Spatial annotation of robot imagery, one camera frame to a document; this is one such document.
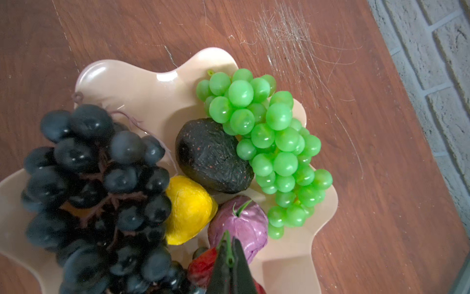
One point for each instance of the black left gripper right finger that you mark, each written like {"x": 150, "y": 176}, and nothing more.
{"x": 241, "y": 279}

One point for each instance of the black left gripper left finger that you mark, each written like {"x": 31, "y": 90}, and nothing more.
{"x": 221, "y": 274}

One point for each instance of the red cherry pair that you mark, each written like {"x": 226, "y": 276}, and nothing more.
{"x": 200, "y": 269}

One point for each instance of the purple fake fig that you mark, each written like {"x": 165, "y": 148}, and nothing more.
{"x": 245, "y": 220}

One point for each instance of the yellow fake lemon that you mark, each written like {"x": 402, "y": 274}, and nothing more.
{"x": 192, "y": 209}

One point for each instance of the black fake avocado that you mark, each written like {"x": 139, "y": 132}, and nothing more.
{"x": 208, "y": 156}

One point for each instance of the green grape bunch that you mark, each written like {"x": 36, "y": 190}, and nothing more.
{"x": 277, "y": 146}

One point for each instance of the dark purple grape bunch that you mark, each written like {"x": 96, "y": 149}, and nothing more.
{"x": 102, "y": 206}

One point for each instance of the pink scalloped fruit bowl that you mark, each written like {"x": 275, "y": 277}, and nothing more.
{"x": 163, "y": 103}

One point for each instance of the aluminium mounting rail frame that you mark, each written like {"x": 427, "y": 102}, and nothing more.
{"x": 461, "y": 284}

